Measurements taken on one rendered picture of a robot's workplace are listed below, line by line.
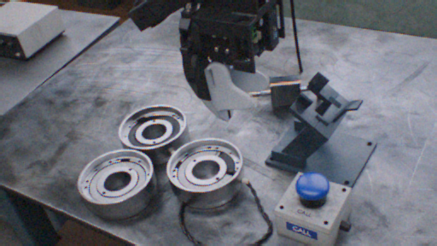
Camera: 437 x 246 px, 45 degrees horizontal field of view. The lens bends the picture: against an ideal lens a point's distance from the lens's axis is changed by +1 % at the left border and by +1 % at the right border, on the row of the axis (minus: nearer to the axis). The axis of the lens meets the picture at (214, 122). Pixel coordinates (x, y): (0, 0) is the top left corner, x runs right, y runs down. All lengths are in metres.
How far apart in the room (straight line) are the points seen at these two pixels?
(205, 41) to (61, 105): 0.51
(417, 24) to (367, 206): 1.71
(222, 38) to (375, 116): 0.39
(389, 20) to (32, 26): 1.51
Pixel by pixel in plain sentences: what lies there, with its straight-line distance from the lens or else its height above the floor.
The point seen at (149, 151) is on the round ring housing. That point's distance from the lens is 0.77.
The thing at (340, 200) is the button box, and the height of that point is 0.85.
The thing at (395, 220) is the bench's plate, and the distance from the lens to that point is 0.70.
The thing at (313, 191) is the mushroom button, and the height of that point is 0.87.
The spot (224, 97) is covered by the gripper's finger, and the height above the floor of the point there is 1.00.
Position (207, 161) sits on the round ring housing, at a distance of 0.74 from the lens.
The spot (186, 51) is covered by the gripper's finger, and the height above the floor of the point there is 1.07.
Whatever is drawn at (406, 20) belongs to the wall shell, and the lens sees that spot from 2.37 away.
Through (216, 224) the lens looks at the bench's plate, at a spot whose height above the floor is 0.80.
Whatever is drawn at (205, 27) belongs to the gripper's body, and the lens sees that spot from 0.50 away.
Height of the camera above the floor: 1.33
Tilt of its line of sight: 38 degrees down
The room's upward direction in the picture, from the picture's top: 11 degrees counter-clockwise
